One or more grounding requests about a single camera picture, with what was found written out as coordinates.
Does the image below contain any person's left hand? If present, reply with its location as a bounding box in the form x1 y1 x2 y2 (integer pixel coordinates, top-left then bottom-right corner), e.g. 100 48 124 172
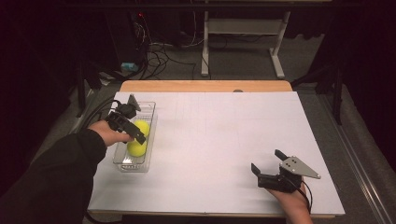
88 119 134 147

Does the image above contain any teal floor object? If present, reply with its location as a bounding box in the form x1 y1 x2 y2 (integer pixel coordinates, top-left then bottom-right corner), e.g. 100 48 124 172
120 62 139 73

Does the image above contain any right hand-held gripper cable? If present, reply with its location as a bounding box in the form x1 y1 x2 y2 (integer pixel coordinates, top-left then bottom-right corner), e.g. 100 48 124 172
286 176 314 215

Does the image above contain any left hand-held gripper cable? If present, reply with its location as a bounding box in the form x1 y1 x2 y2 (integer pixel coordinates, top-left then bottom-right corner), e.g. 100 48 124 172
78 99 123 132

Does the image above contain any clear plastic tray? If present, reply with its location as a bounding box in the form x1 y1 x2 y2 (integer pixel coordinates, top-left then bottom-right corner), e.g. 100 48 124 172
111 101 159 174

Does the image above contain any yellow tennis ball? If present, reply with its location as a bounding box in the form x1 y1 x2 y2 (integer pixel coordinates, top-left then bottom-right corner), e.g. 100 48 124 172
133 119 151 138
126 139 148 158

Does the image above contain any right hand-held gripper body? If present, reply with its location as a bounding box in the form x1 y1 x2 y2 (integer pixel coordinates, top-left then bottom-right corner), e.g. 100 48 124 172
257 156 321 194

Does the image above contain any black metal stand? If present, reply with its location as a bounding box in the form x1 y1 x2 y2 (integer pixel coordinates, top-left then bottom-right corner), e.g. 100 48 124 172
290 62 345 125
76 60 104 119

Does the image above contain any white metal desk frame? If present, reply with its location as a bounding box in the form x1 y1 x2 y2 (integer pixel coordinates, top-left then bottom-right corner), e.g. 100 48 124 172
200 10 292 80

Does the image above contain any dark computer tower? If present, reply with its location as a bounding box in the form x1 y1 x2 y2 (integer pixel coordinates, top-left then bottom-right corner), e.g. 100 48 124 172
106 10 148 64

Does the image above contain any white board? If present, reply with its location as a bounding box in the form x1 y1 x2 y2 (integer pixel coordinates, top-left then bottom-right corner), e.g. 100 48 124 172
87 91 346 217

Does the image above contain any hand-held gripper cable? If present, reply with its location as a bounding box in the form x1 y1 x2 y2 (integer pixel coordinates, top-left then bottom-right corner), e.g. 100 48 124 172
286 176 314 215
78 99 123 132

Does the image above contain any person's right hand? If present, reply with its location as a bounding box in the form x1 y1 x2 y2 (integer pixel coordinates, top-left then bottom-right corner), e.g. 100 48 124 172
265 186 313 216

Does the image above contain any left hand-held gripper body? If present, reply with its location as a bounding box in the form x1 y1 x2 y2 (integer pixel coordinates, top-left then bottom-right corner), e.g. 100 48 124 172
105 93 143 135

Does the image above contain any tangle of floor cables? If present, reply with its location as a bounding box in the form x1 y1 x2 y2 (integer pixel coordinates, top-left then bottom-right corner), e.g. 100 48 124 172
134 12 199 81

